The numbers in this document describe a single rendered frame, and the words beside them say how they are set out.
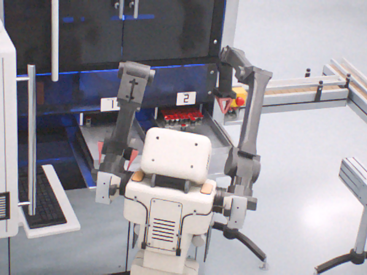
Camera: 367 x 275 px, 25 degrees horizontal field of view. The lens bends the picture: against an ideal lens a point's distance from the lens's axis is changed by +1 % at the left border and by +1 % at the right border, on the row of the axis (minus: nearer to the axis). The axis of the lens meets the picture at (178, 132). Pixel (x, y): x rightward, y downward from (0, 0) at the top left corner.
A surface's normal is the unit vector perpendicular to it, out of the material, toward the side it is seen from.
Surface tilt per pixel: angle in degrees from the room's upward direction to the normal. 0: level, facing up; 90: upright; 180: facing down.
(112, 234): 90
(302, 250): 0
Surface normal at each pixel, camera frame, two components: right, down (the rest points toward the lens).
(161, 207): -0.18, 0.35
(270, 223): 0.08, -0.86
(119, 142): -0.19, 0.86
